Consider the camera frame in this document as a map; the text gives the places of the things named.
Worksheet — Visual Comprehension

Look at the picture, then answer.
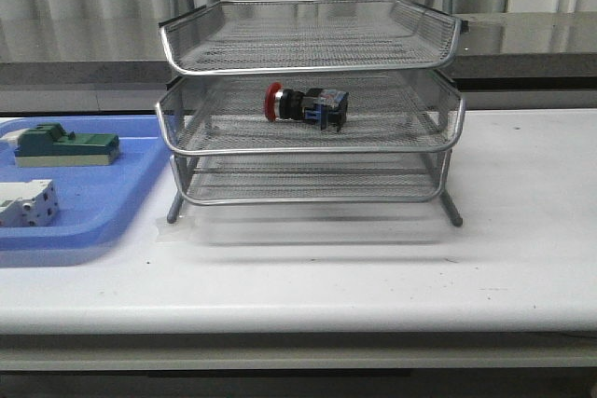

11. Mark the red emergency stop button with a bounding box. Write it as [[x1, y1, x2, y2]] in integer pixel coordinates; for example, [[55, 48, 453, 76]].
[[263, 82, 349, 131]]

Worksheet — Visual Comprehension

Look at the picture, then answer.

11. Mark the silver mesh top tray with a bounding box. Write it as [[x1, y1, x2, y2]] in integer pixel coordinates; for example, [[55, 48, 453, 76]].
[[160, 0, 462, 76]]

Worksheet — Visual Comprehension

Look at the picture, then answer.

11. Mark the blue plastic tray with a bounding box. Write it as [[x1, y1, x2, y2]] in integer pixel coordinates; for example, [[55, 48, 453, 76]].
[[1, 115, 169, 251]]

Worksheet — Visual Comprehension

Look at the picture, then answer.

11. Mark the grey background counter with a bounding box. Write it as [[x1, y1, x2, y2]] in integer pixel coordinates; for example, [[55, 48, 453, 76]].
[[1, 12, 596, 117]]

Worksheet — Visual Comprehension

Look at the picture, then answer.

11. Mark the grey metal rack frame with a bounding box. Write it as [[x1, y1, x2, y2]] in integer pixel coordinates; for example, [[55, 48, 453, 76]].
[[165, 0, 469, 228]]

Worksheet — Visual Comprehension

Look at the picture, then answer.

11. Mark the green electrical switch block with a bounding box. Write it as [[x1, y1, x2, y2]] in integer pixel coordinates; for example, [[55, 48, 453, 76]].
[[1, 122, 120, 168]]

